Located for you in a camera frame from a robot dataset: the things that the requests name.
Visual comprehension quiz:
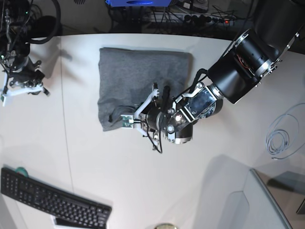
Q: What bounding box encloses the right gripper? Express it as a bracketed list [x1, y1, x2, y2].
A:
[4, 57, 51, 96]

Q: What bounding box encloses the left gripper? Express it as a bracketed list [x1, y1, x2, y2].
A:
[142, 85, 171, 134]

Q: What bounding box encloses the grey t-shirt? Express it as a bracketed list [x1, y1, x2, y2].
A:
[97, 48, 192, 132]

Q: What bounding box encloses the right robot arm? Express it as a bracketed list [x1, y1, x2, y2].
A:
[0, 0, 61, 100]

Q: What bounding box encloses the green tape roll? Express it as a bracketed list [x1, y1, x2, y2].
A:
[15, 167, 29, 177]

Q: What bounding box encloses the round brass object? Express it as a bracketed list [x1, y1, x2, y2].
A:
[154, 223, 178, 229]

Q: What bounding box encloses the black computer keyboard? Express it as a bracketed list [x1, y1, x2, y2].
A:
[0, 167, 112, 229]

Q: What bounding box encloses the blue base plate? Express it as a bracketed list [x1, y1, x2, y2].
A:
[105, 0, 171, 7]

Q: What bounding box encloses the coiled white cable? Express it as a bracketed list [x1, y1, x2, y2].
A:
[265, 103, 305, 160]

